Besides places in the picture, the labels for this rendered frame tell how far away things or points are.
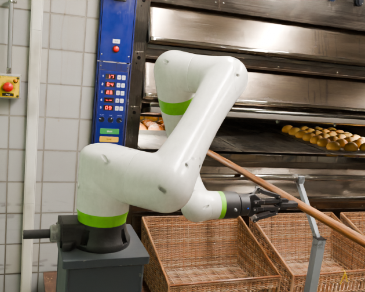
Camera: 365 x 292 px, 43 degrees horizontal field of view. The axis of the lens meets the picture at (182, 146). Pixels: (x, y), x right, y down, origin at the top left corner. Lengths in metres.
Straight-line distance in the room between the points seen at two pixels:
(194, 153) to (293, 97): 1.54
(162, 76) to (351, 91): 1.64
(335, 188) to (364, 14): 0.99
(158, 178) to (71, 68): 1.24
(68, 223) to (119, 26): 1.21
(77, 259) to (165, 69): 0.58
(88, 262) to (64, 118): 1.18
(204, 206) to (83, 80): 0.96
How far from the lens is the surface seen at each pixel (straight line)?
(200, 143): 1.11
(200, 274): 2.45
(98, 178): 1.10
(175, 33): 2.27
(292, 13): 2.56
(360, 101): 2.84
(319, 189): 2.81
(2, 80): 2.11
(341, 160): 2.86
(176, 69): 1.34
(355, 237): 1.53
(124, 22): 2.18
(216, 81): 1.25
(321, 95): 2.68
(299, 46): 2.56
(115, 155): 1.09
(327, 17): 2.68
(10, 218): 2.33
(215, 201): 1.52
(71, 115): 2.21
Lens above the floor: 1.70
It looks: 12 degrees down
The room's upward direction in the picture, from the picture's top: 6 degrees clockwise
